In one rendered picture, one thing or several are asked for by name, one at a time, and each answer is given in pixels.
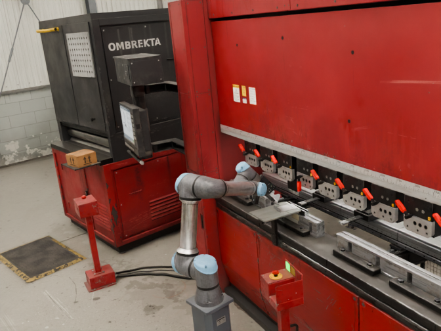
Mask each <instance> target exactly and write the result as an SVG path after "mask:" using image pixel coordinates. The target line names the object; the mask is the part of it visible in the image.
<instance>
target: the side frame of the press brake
mask: <svg viewBox="0 0 441 331"><path fill-rule="evenodd" d="M168 10H169V21H170V27H171V38H172V44H173V55H174V61H175V72H176V79H177V89H178V100H179V106H180V117H181V124H182V134H183V141H184V151H185V158H186V168H187V173H193V174H196V175H203V176H207V177H211V178H214V179H222V180H224V181H230V180H231V179H235V177H236V175H237V173H238V172H237V171H236V166H237V165H238V164H239V163H240V162H246V161H245V156H243V152H242V151H241V150H240V148H239V146H238V145H239V144H242V146H243V147H244V149H245V141H244V140H243V139H240V138H237V137H234V136H231V135H228V134H226V133H222V132H221V123H220V116H219V102H218V94H217V81H216V73H215V59H214V52H213V38H212V30H211V22H214V21H221V18H210V19H209V18H208V14H207V0H179V1H173V2H169V3H168ZM216 206H217V203H216V200H215V199H214V198H210V199H201V201H200V202H199V203H198V224H197V237H196V248H197V249H198V250H199V255H201V254H203V255H205V254H207V255H211V256H213V257H214V258H215V259H216V261H217V265H218V276H219V285H220V288H221V290H222V292H223V293H225V291H224V288H225V287H228V286H231V282H230V281H229V280H228V277H227V274H226V271H225V269H224V266H223V264H222V260H221V248H220V241H219V228H218V221H217V209H216Z"/></svg>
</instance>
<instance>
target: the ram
mask: <svg viewBox="0 0 441 331"><path fill-rule="evenodd" d="M211 30H212V38H213V52H214V59H215V73H216V81H217V95H218V102H219V116H220V124H221V125H225V126H228V127H231V128H234V129H238V130H240V131H245V132H247V133H251V134H254V135H257V136H260V137H264V138H266V139H270V140H273V141H277V142H279V143H284V144H287V145H289V146H294V147H296V148H300V149H303V150H307V151H309V152H313V153H316V154H319V155H322V156H326V157H328V158H333V159H335V160H339V161H342V162H345V163H348V164H352V165H354V166H358V167H362V168H365V169H368V170H372V171H375V172H378V173H382V174H384V175H388V176H391V177H394V178H397V179H401V180H404V181H407V182H410V183H414V184H416V185H421V186H423V187H427V188H431V189H433V190H437V191H440V192H441V2H433V3H419V4H410V5H396V6H388V7H373V8H365V9H350V10H343V11H328V12H313V13H305V14H290V15H282V16H267V17H260V18H245V19H237V20H222V21H214V22H211ZM233 85H239V90H240V102H237V101H234V92H233ZM242 85H243V86H245V90H246V97H245V96H242ZM249 87H255V92H256V102H257V105H254V104H250V103H249ZM243 98H246V99H247V103H243ZM220 130H221V132H222V133H226V134H228V135H231V136H234V137H237V138H240V139H243V140H245V141H249V142H251V143H255V144H258V145H261V146H264V147H267V148H270V149H272V150H276V151H278V152H282V153H284V154H288V155H290V156H294V157H296V158H300V159H302V160H306V161H308V162H312V163H314V164H318V165H320V166H324V167H327V168H330V169H333V170H335V171H339V172H341V173H345V174H347V175H351V176H353V177H356V178H359V179H362V180H365V181H368V182H370V183H374V184H376V185H380V186H382V187H386V188H389V189H392V190H395V191H398V192H401V193H404V194H407V195H410V196H413V197H416V198H419V199H422V200H425V201H428V202H431V203H433V204H437V205H439V206H441V199H439V198H435V197H433V196H429V195H426V194H423V193H420V192H417V191H414V190H411V189H408V188H404V187H401V186H398V185H395V184H392V183H388V182H386V181H382V180H380V179H376V178H374V177H370V176H367V175H364V174H361V173H358V172H355V171H351V170H349V169H345V168H343V167H339V166H337V165H333V164H329V163H327V162H323V161H321V160H317V159H314V158H311V157H308V156H305V155H302V154H298V153H296V152H292V151H290V150H286V149H284V148H280V147H277V146H274V145H271V144H268V143H264V142H261V141H258V140H255V139H252V138H249V137H246V136H243V135H239V134H237V133H233V132H231V131H227V130H225V129H220Z"/></svg>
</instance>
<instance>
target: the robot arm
mask: <svg viewBox="0 0 441 331"><path fill-rule="evenodd" d="M236 171H237V172H238V173H237V175H236V177H235V179H234V181H224V180H222V179H214V178H211V177H207V176H203V175H196V174H193V173H183V174H181V175H180V176H179V177H178V178H177V180H176V183H175V190H176V192H177V193H178V194H179V200H180V201H181V202H182V211H181V224H180V247H179V248H178V249H177V251H176V252H175V253H174V256H173V257H172V260H171V264H172V268H173V269H174V271H175V272H177V273H178V274H180V275H184V276H187V277H190V278H193V279H195V280H196V286H197V288H196V294H195V302H196V304H197V305H199V306H200V307H214V306H217V305H219V304H221V303H222V302H223V300H224V294H223V292H222V290H221V287H220V285H219V276H218V265H217V261H216V259H215V258H214V257H213V256H211V255H207V254H205V255H203V254H201V255H199V250H198V249H197V248H196V237H197V224H198V203H199V202H200V201H201V199H210V198H222V197H224V196H244V195H253V198H252V201H251V202H252V203H253V204H255V205H258V203H259V198H260V196H264V195H265V196H266V197H267V198H268V199H269V200H270V201H272V202H273V203H275V204H276V205H280V204H279V203H278V200H279V198H280V194H276V195H274V190H275V189H276V187H275V186H273V184H272V183H271V182H270V181H269V180H268V179H267V178H266V177H265V176H264V175H259V174H258V173H257V172H256V171H255V170H254V169H253V168H251V167H250V165H248V164H247V163H246V162H240V163H239V164H238V165H237V166H236Z"/></svg>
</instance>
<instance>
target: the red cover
mask: <svg viewBox="0 0 441 331"><path fill-rule="evenodd" d="M384 1H397V0H207V14H208V18H209V19H210V18H224V17H231V16H244V15H251V14H264V13H271V12H284V11H297V10H304V9H317V8H324V7H337V6H344V5H357V4H364V3H377V2H384Z"/></svg>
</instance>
